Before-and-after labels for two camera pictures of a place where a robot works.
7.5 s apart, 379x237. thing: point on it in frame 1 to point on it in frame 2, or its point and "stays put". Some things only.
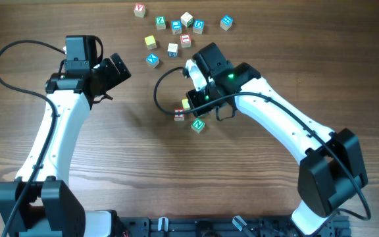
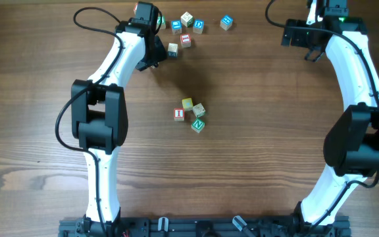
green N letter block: x=197 y=125 stays put
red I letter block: x=179 y=117 stays put
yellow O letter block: x=185 y=105 stays put
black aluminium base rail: x=221 y=227 stays put
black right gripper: x=193 y=96 to x=296 y=39
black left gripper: x=114 y=77 to x=162 y=54
